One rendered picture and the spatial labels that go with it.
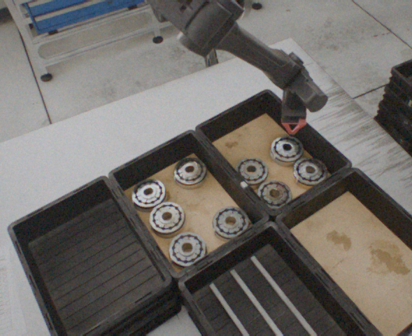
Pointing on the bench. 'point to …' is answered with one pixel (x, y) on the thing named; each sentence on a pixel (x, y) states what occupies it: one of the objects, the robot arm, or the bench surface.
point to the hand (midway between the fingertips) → (292, 124)
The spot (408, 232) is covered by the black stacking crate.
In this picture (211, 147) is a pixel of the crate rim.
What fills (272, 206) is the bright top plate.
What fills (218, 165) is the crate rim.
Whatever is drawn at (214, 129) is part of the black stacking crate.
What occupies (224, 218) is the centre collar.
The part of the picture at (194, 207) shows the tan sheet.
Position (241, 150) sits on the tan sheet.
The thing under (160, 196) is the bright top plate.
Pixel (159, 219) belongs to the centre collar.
